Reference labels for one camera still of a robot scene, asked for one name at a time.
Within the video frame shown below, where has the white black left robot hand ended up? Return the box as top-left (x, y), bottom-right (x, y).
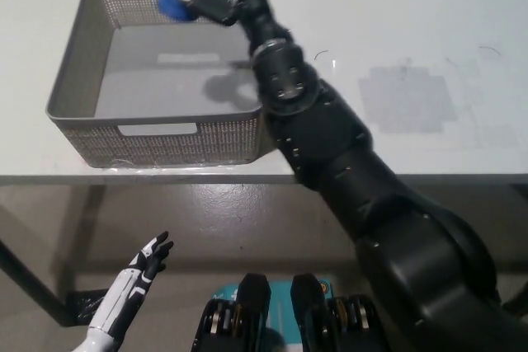
top-left (87, 231), bottom-right (175, 341)

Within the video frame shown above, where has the grey perforated plastic basket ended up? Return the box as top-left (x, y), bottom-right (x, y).
top-left (44, 0), bottom-right (265, 170)

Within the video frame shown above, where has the black metal table leg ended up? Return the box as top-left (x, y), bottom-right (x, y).
top-left (0, 239), bottom-right (100, 327)
top-left (501, 183), bottom-right (528, 316)

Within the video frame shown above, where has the black teal robot body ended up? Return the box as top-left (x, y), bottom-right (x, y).
top-left (191, 272), bottom-right (379, 352)

